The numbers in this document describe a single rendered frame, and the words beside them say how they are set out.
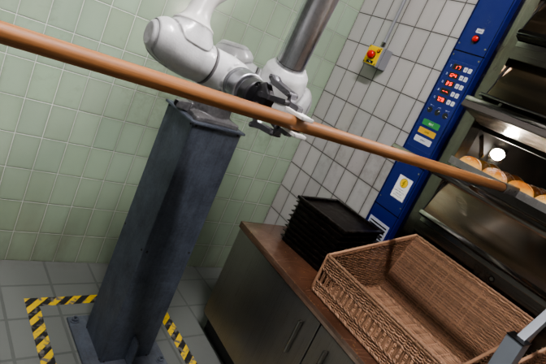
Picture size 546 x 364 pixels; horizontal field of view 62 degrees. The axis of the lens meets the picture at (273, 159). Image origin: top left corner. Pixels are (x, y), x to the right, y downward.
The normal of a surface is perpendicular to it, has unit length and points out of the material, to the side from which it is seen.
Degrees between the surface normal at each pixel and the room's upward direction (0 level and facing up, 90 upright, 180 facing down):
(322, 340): 90
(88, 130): 90
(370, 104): 90
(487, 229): 70
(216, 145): 90
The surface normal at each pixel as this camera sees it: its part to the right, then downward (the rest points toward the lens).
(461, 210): -0.58, -0.47
